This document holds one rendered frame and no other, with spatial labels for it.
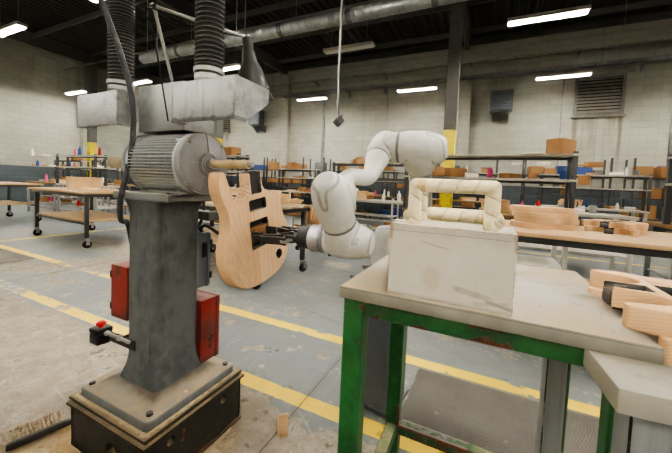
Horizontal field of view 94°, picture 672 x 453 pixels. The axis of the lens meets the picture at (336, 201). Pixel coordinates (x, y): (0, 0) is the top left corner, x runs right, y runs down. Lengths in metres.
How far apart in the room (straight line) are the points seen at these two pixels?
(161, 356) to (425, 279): 1.20
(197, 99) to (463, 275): 0.99
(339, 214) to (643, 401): 0.64
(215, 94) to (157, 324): 0.96
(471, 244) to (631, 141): 11.95
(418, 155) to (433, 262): 0.64
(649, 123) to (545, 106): 2.62
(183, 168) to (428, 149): 0.95
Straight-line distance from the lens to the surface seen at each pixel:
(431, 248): 0.76
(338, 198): 0.82
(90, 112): 1.79
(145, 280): 1.57
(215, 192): 1.01
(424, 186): 0.76
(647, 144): 12.72
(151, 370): 1.67
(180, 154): 1.32
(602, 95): 12.60
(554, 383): 1.26
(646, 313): 0.82
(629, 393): 0.70
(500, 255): 0.75
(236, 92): 1.11
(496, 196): 0.75
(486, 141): 12.05
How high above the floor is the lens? 1.19
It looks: 3 degrees down
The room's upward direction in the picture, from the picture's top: 2 degrees clockwise
